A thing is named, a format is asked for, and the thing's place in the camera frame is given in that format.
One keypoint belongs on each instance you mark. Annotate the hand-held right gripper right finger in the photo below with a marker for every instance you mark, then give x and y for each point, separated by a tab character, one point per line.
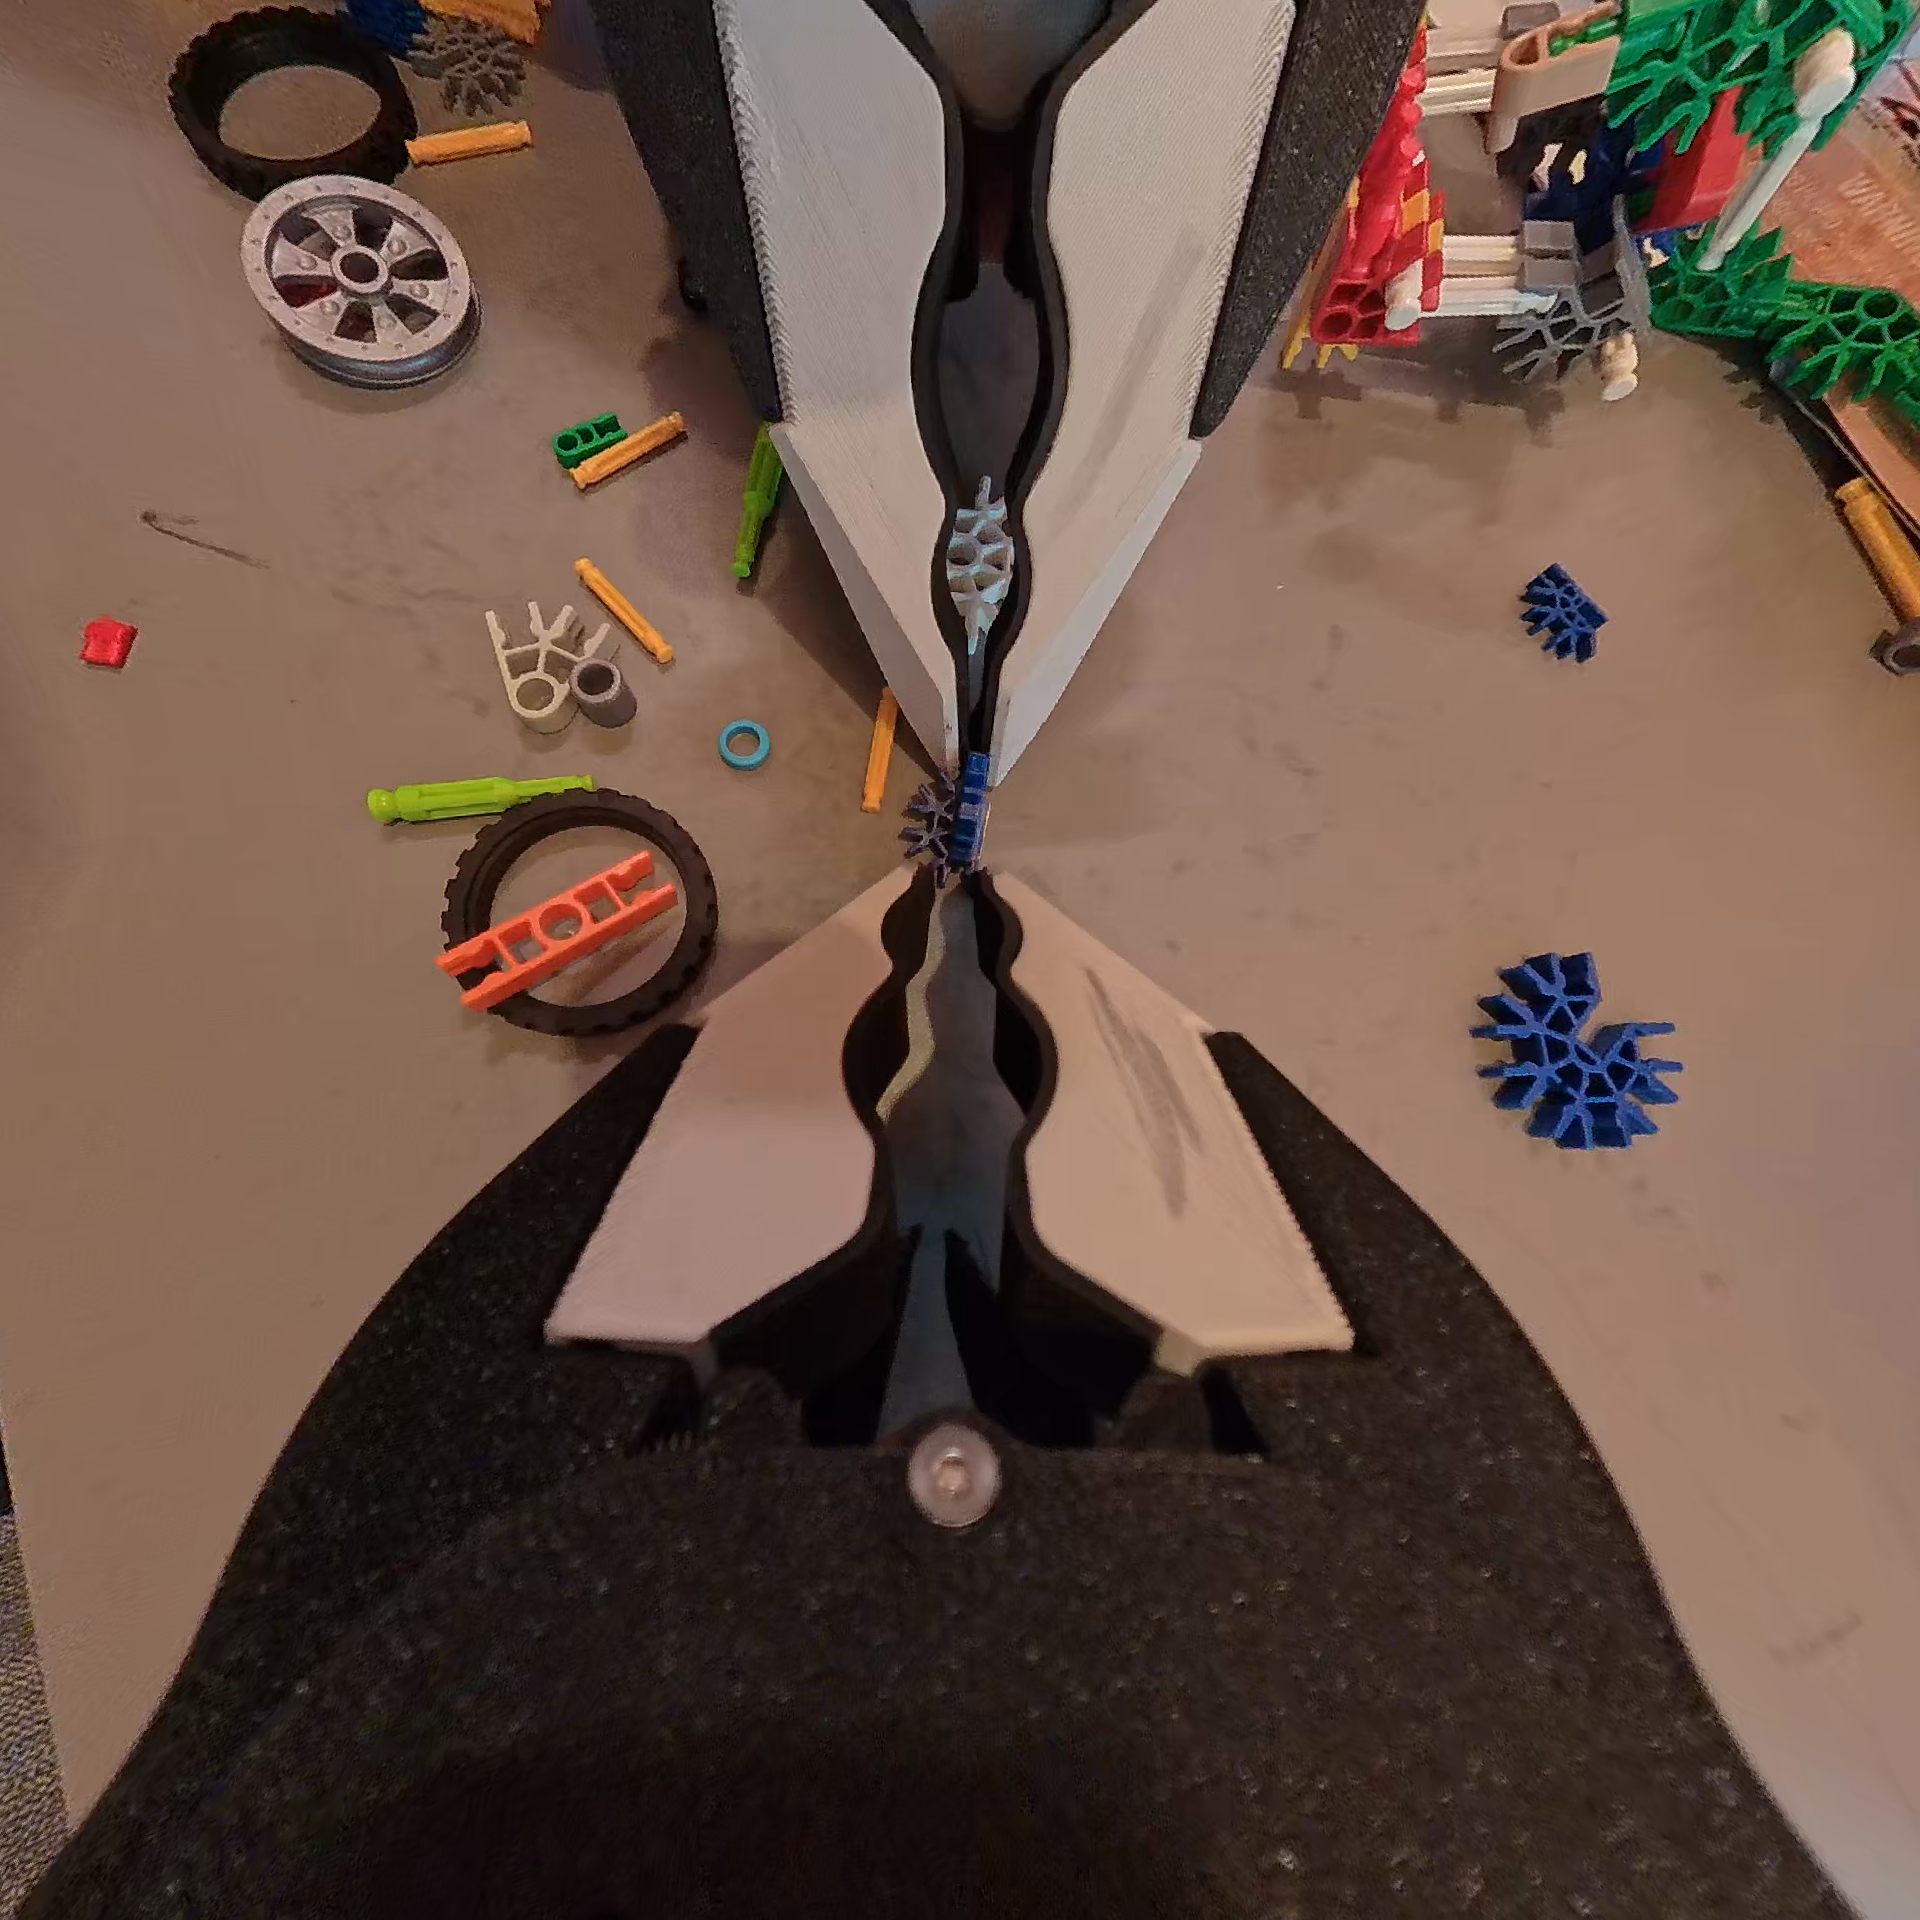
1170	1200

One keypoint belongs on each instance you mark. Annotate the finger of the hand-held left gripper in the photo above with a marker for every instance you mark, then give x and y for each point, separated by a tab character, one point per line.
840	225
1154	225

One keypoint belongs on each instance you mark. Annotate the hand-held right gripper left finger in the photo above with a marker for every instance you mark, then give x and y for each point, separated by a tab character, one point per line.
735	1184

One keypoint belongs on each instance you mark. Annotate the lime green plastic rod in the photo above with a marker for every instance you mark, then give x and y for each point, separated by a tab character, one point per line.
480	795
757	511

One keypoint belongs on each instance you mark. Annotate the small blue connector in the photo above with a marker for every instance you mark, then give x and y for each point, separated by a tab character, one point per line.
977	795
1564	615
930	826

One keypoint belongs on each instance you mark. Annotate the multicoloured construction toy model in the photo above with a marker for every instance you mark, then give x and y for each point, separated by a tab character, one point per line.
1382	283

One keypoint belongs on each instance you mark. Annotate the black rubber tyre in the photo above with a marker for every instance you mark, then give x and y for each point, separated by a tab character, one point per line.
694	915
192	119

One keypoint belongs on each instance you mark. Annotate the short orange rod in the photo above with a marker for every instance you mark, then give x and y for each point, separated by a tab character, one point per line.
645	445
464	143
625	611
878	757

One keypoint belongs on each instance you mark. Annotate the orange ladder connector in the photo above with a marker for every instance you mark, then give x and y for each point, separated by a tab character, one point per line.
470	968

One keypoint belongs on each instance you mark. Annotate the green clip connector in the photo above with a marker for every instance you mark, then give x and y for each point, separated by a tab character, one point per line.
573	445

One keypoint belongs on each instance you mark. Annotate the white snowflake connector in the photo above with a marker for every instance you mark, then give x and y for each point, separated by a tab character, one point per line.
984	562

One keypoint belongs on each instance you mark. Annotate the yellow connector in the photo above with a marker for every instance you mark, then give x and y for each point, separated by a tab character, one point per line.
503	13

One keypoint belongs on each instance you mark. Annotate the dark grey snowflake connector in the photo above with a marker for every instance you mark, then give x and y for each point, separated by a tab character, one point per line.
473	67

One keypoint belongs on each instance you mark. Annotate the large blue snowflake connector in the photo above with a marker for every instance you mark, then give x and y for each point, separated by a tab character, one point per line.
1568	1058

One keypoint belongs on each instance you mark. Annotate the grey cylindrical spacer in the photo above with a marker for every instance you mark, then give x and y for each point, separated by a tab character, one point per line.
616	705

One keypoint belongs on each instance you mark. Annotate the red printed toy package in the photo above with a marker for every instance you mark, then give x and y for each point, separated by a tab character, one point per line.
1868	195

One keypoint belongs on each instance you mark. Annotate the white triangular connector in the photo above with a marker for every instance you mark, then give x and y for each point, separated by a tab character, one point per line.
540	660

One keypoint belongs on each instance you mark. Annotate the silver wheel hub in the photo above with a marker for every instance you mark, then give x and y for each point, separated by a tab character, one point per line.
269	283

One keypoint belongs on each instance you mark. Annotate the long yellow rod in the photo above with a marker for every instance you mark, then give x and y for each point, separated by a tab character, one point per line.
1874	540

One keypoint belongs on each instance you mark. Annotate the grey block connector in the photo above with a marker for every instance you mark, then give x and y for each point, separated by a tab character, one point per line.
1902	647

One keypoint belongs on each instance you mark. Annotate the small red plastic piece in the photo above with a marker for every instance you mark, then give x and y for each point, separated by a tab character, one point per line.
108	642

